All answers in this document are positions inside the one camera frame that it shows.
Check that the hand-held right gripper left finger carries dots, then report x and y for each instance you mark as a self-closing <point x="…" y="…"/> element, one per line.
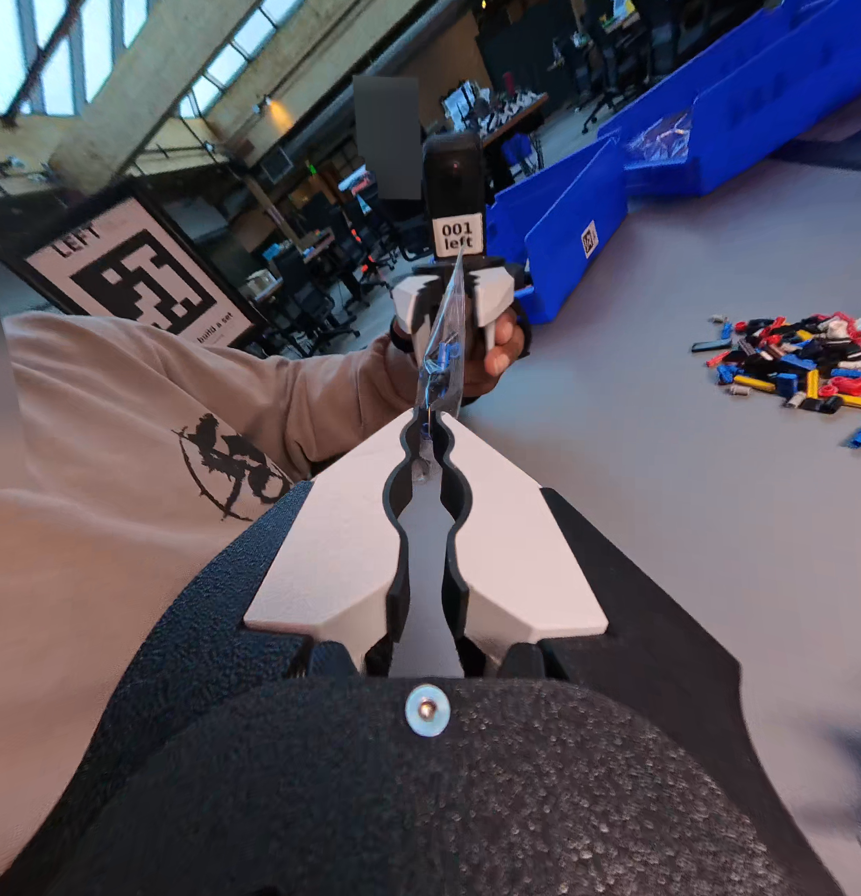
<point x="325" y="553"/>

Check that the person's beige sweatshirt torso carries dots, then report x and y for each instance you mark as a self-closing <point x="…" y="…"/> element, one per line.
<point x="66" y="560"/>

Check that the blue plastic bin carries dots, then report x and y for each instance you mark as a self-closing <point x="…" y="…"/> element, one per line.
<point x="767" y="133"/>
<point x="717" y="56"/>

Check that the person's left forearm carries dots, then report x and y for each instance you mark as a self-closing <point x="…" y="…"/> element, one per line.
<point x="297" y="392"/>

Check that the glowing wall lamp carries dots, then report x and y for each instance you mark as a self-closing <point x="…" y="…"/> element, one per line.
<point x="275" y="110"/>

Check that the crumpled clear plastic bags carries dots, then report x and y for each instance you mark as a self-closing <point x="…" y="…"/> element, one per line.
<point x="658" y="140"/>

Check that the cluttered background work table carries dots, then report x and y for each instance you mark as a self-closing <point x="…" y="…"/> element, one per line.
<point x="500" y="115"/>

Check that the black office chair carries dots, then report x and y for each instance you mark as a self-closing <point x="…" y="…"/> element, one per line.
<point x="612" y="63"/>
<point x="311" y="301"/>

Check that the small clear plastic bag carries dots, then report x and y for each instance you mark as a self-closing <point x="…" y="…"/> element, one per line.
<point x="441" y="357"/>

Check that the person's left hand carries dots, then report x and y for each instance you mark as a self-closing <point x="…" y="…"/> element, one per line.
<point x="504" y="350"/>

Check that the pile of colourful lego pieces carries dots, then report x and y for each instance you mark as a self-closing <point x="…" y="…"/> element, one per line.
<point x="795" y="364"/>

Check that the skylight window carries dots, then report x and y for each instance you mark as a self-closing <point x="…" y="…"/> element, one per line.
<point x="59" y="56"/>
<point x="227" y="63"/>

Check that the black white marker sign board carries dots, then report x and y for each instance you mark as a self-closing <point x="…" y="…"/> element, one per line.
<point x="136" y="280"/>

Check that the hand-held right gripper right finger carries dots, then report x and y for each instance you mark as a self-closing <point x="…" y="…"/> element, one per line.
<point x="528" y="553"/>

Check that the blue bin with code sticker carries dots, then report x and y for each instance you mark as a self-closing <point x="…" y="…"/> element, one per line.
<point x="570" y="231"/>

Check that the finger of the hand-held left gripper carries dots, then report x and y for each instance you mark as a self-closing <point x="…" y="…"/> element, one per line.
<point x="416" y="304"/>
<point x="493" y="294"/>

